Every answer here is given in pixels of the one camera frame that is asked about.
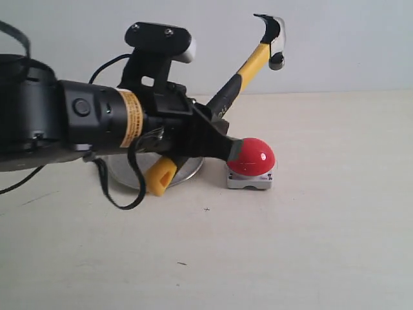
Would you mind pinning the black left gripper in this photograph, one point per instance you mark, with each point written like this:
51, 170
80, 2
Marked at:
159, 117

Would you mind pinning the yellow black claw hammer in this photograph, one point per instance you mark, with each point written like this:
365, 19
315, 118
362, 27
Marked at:
270, 51

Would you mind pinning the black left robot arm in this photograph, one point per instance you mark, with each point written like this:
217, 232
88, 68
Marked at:
46, 120

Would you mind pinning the red dome push button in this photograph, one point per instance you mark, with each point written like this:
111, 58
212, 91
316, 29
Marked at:
253, 167

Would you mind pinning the round steel plate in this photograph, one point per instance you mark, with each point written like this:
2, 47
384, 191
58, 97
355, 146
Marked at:
120, 171

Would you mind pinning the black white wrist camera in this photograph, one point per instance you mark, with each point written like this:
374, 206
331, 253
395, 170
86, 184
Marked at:
167, 40

